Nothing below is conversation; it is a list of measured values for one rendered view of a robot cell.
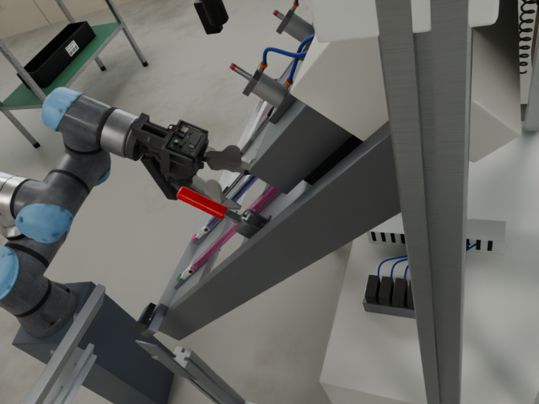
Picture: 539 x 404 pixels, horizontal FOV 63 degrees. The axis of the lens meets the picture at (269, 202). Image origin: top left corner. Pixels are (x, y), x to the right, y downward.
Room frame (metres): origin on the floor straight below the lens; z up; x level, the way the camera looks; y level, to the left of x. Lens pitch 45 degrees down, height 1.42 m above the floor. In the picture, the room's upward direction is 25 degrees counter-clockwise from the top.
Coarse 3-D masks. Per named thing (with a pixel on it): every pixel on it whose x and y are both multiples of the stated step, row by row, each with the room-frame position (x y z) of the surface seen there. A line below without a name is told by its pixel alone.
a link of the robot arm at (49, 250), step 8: (0, 216) 0.91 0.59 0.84; (0, 224) 0.94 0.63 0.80; (8, 224) 0.91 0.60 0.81; (8, 232) 0.90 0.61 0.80; (16, 232) 0.90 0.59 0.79; (64, 232) 0.94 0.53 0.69; (8, 240) 0.91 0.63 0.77; (16, 240) 0.90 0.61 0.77; (24, 240) 0.89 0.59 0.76; (32, 240) 0.89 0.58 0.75; (64, 240) 0.94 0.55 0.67; (32, 248) 0.87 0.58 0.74; (40, 248) 0.88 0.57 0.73; (48, 248) 0.89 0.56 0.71; (56, 248) 0.90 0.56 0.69; (48, 256) 0.88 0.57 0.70
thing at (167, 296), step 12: (252, 120) 1.00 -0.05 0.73; (240, 144) 0.92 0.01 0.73; (228, 180) 0.82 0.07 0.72; (240, 204) 0.77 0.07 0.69; (204, 216) 0.73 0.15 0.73; (192, 240) 0.68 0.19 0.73; (192, 252) 0.65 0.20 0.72; (180, 264) 0.63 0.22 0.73; (168, 288) 0.58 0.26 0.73; (168, 300) 0.56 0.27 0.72
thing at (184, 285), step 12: (264, 132) 0.78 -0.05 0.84; (252, 144) 0.84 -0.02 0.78; (252, 156) 0.74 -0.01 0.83; (240, 180) 0.69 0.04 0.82; (228, 192) 0.73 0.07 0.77; (216, 228) 0.61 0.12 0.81; (204, 240) 0.64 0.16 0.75; (216, 252) 0.51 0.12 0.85; (204, 264) 0.51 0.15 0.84; (192, 276) 0.53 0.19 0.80; (204, 276) 0.48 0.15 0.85; (180, 288) 0.56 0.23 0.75
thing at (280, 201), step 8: (304, 184) 0.33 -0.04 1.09; (280, 192) 0.38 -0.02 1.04; (296, 192) 0.34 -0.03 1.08; (272, 200) 0.39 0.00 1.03; (280, 200) 0.37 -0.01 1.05; (288, 200) 0.34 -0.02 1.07; (264, 208) 0.40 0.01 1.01; (272, 208) 0.37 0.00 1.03; (280, 208) 0.35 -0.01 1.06; (264, 216) 0.38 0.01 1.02; (272, 216) 0.35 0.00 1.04
